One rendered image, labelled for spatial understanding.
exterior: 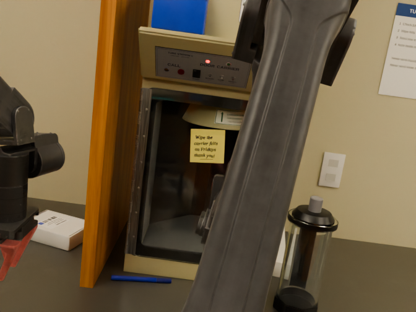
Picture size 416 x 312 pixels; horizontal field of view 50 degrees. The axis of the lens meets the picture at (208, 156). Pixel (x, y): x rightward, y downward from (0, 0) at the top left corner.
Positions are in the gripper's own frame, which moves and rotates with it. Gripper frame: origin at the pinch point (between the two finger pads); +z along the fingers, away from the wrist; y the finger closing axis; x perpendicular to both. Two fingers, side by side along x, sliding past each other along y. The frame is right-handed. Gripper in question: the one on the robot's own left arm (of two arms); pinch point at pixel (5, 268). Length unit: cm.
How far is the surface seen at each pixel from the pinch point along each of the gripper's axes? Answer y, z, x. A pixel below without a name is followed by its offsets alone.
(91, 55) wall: 76, -32, 9
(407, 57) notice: 76, -44, -88
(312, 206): 25, -9, -54
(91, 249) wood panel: 23.7, 7.0, -8.1
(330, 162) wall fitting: 75, -8, -71
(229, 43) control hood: 22, -40, -31
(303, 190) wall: 76, 3, -64
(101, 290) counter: 23.2, 16.2, -11.0
